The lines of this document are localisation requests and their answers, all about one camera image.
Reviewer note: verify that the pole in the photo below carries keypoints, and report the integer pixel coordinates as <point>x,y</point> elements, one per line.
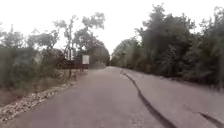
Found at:
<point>70,55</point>

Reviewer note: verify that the row of trees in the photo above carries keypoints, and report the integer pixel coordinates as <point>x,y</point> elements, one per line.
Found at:
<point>173,46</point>

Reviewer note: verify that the grey asphalt road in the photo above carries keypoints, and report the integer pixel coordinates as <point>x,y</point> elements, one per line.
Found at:
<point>100,100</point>

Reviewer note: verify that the trees and bushes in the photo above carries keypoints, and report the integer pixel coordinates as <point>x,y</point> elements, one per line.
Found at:
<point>30,60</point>

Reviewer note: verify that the dark low fence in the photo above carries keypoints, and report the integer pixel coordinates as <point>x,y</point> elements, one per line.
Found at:
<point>71,64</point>

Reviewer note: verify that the gravel strip with stones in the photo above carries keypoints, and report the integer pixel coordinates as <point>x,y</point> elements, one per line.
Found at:
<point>23,104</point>

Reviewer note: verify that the white sign board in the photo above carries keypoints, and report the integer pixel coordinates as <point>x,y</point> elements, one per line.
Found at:
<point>85,59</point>

